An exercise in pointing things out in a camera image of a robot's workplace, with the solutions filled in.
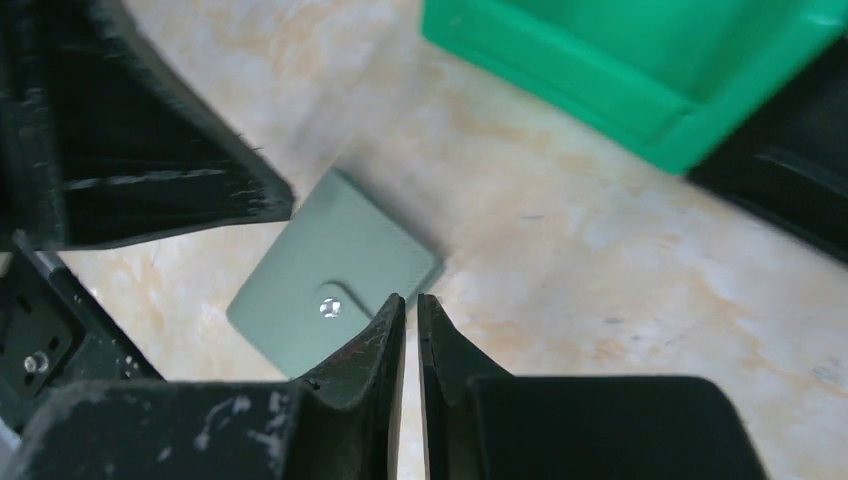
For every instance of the black plastic bin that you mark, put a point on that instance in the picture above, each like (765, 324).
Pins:
(788, 162)

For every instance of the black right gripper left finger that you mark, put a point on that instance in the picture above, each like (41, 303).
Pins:
(339, 420)

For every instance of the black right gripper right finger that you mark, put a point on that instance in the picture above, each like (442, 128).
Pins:
(483, 422)

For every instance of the green plastic bin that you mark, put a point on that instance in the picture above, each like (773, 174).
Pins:
(668, 80)

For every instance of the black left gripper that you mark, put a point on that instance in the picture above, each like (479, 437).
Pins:
(53, 333)

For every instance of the sage green card holder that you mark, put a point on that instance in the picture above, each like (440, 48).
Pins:
(326, 276)

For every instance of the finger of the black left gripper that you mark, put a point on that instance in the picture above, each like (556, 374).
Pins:
(103, 145)

